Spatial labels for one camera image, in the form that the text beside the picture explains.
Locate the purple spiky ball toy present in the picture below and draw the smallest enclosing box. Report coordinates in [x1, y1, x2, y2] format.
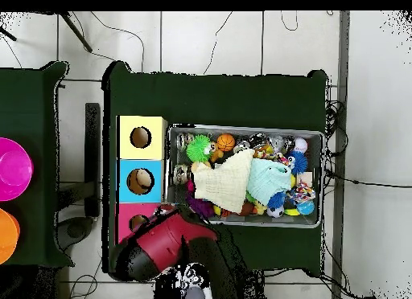
[185, 192, 216, 219]

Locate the shallow mesh bin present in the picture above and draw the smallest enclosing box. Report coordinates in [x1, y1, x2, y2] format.
[164, 123, 325, 228]

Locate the blue spiky ball with eyes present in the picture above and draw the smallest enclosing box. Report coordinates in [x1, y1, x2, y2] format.
[285, 149, 309, 176]

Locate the dark green tablecloth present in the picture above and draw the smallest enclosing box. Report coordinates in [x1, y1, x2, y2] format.
[101, 60, 329, 277]
[0, 61, 75, 268]

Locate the cream waffle cloth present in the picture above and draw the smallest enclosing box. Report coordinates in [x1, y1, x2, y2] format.
[192, 148, 256, 215]

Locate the long black tripod leg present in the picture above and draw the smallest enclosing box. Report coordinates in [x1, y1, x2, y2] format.
[59, 11, 93, 53]

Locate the orange toy basketball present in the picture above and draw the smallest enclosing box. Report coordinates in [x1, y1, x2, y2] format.
[216, 133, 237, 153]

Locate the thin black cable loop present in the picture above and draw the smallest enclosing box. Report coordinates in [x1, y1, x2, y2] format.
[280, 11, 299, 32]

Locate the black cable bundle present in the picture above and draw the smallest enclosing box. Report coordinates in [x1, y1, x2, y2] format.
[323, 99, 349, 158]

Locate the pink plastic bowl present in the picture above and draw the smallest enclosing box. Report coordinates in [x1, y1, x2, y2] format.
[0, 137, 35, 203]

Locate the small soccer ball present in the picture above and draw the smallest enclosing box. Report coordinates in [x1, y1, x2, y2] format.
[266, 204, 286, 219]

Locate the grey floor rail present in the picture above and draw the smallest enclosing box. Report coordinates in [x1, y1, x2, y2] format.
[331, 10, 351, 299]

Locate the mint waffle cloth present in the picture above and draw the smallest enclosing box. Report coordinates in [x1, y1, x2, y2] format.
[245, 158, 293, 206]

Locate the short black tripod leg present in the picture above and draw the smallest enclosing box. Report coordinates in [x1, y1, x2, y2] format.
[0, 25, 18, 42]

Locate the green spiky ball toy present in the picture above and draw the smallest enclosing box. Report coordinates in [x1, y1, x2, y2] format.
[185, 133, 214, 164]

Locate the orange plush toy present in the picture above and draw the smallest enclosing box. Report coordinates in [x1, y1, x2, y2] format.
[208, 141, 225, 164]

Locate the black upright panel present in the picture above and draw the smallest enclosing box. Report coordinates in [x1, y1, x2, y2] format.
[84, 102, 101, 218]

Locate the multicolour patterned fabric bow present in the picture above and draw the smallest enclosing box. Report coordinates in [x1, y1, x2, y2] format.
[286, 181, 317, 203]

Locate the white toy baseball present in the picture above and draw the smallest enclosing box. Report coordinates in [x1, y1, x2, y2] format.
[293, 137, 309, 154]

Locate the grey rounded base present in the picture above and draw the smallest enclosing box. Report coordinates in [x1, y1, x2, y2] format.
[56, 215, 95, 252]

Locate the thin black floor cable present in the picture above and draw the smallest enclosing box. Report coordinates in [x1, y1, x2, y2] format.
[203, 11, 234, 76]
[71, 11, 145, 72]

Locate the wooden box with three holes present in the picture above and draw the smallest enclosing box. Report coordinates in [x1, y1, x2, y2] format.
[114, 114, 168, 245]

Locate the orange plastic bowl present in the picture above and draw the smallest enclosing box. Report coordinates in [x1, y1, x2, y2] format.
[0, 207, 21, 265]

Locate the black cable with connector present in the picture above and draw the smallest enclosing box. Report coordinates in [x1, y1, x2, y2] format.
[323, 168, 412, 189]

